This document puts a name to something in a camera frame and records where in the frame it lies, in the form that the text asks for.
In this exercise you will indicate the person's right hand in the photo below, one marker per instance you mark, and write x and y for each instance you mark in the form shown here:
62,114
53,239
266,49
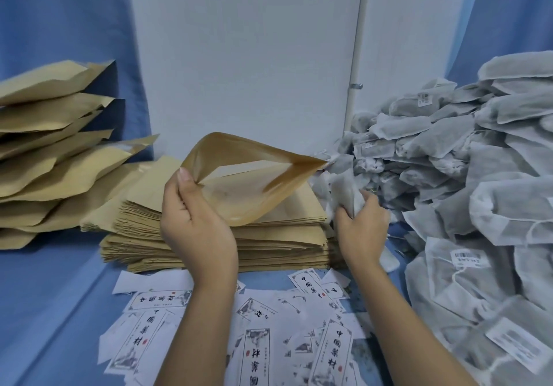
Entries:
367,234

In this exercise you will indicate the person's left thumb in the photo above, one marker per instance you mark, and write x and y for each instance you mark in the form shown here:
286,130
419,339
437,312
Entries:
186,191

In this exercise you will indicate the white wall pipe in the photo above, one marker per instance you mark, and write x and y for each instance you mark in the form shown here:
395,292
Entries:
360,31

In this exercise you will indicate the person's left forearm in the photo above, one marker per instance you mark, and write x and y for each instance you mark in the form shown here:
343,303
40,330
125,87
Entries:
203,334

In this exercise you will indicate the person's right thumb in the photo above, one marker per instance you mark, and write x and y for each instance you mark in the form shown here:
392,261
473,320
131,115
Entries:
344,217

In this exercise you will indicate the person's right forearm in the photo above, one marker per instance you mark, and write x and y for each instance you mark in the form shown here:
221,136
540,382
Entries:
401,334

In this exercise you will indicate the pile of filled brown pouches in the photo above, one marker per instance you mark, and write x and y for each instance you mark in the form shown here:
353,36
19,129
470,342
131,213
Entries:
65,165

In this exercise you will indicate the metal pipe clamp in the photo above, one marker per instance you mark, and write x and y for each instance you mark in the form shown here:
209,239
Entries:
355,86

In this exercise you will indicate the brown paper pouch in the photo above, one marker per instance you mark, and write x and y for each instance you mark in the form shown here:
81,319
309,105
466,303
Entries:
242,156

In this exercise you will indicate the pile of mesh tea bags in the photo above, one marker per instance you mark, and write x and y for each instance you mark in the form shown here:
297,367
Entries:
475,161

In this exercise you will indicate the stack of flat brown pouches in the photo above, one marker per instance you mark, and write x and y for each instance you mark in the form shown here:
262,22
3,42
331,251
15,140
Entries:
281,243

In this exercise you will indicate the blue curtain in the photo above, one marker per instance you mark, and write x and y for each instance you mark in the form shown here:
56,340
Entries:
509,9
65,9

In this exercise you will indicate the pile of printed white labels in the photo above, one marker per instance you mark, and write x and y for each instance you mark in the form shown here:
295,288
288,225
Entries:
255,355

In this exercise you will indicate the blue table cloth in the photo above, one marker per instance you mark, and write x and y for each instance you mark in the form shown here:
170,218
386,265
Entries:
52,312

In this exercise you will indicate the white mesh tea bag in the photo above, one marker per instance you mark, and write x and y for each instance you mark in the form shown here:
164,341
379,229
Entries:
345,191

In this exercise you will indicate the person's left hand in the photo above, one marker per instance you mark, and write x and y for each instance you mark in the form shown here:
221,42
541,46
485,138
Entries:
198,234

